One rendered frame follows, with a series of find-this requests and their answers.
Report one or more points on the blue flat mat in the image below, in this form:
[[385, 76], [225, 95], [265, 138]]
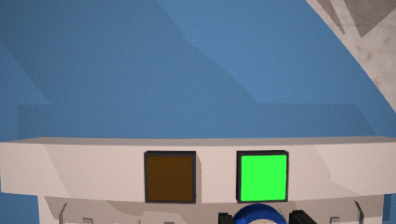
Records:
[[180, 69]]

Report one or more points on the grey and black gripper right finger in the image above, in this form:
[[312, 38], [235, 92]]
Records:
[[300, 217]]

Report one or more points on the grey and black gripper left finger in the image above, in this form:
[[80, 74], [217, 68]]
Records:
[[224, 218]]

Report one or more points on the beige tray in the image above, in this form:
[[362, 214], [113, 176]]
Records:
[[80, 180]]

